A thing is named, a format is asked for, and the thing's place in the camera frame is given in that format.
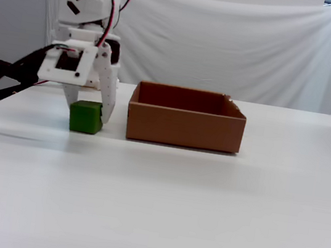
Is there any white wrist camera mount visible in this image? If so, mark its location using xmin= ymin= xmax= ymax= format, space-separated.
xmin=36 ymin=35 xmax=100 ymax=89

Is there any green cube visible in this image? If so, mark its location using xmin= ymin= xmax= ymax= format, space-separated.
xmin=66 ymin=97 xmax=107 ymax=136

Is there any white backdrop cloth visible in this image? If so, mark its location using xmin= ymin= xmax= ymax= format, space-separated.
xmin=26 ymin=0 xmax=331 ymax=115

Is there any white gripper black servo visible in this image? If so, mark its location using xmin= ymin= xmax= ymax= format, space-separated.
xmin=43 ymin=22 xmax=128 ymax=126

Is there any black camera cable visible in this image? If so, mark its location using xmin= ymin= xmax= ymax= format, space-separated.
xmin=0 ymin=36 xmax=58 ymax=104

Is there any brown cardboard box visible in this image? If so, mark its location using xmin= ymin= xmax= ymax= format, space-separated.
xmin=123 ymin=78 xmax=251 ymax=156

